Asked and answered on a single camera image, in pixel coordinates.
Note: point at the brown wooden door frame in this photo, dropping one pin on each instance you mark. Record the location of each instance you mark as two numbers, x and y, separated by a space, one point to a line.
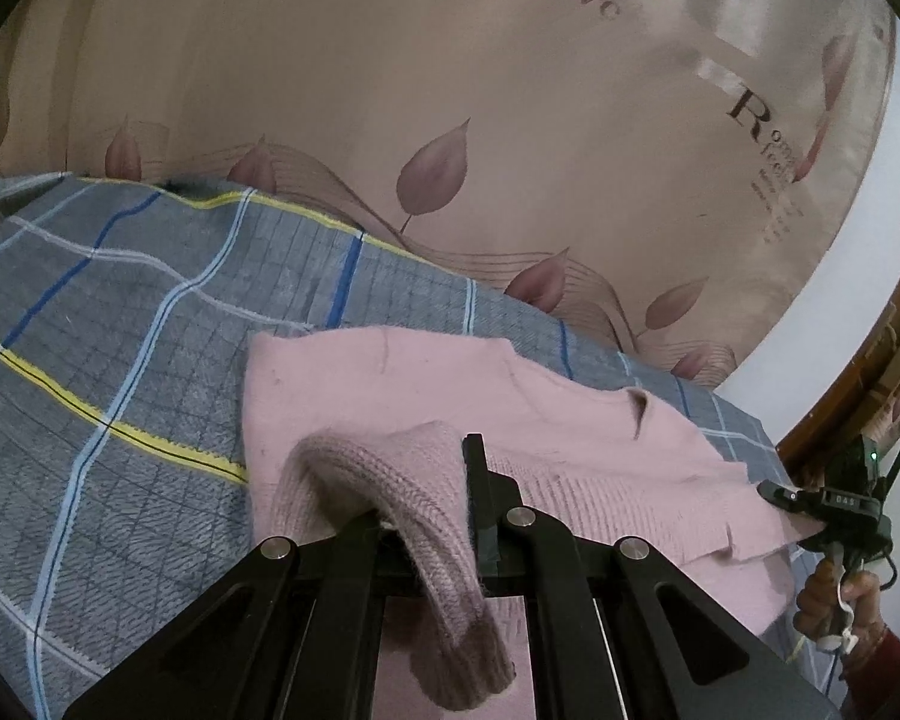
862 382

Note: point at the pink knit sweater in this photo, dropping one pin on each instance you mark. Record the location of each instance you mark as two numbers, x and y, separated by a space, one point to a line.
570 442

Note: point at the blue-grey plaid bedsheet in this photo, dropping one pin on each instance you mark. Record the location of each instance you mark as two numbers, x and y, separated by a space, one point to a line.
135 330

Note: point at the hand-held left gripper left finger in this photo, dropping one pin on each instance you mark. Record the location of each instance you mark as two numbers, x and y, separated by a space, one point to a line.
345 566

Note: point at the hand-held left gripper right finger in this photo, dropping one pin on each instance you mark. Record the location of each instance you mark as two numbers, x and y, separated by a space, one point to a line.
489 532

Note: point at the beige leaf-print curtain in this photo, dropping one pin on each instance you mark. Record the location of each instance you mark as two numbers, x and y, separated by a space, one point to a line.
420 75

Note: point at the person's right hand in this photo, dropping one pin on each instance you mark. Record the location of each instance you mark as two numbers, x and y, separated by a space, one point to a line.
862 607

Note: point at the person's red-sleeved right forearm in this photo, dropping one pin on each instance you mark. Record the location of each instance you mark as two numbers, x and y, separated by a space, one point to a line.
889 675

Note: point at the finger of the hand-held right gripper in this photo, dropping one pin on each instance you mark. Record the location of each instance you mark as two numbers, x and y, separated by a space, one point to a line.
784 496

